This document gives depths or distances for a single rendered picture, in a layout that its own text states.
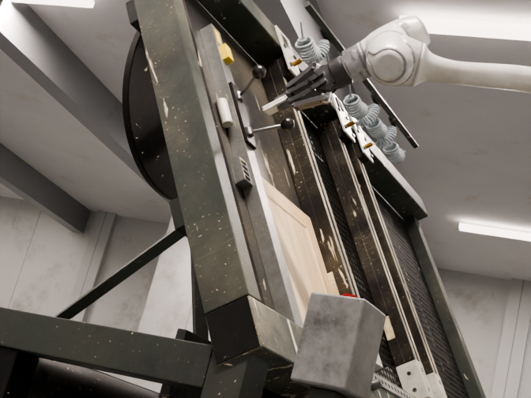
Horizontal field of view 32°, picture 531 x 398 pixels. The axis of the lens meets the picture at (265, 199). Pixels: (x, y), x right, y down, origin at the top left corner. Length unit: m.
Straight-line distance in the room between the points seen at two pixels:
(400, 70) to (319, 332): 0.62
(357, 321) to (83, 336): 0.66
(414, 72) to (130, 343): 0.86
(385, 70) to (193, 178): 0.49
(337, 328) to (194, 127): 0.63
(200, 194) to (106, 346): 0.39
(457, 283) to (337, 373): 10.41
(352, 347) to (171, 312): 9.89
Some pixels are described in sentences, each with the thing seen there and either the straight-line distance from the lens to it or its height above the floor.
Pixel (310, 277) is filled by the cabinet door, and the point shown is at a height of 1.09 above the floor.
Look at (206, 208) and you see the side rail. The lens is 2.02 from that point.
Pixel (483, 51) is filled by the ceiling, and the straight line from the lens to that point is 6.65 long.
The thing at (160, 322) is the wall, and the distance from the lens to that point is 11.63.
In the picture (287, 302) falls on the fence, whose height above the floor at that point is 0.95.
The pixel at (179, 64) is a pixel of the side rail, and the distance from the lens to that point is 2.25.
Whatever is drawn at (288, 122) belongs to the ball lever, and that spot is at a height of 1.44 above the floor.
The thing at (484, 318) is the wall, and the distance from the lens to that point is 12.00.
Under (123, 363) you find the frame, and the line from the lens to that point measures 2.02.
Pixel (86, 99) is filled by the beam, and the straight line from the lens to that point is 8.74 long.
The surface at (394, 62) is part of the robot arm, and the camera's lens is 2.05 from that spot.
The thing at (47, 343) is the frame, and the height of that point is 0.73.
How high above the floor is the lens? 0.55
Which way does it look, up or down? 17 degrees up
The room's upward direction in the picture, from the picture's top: 15 degrees clockwise
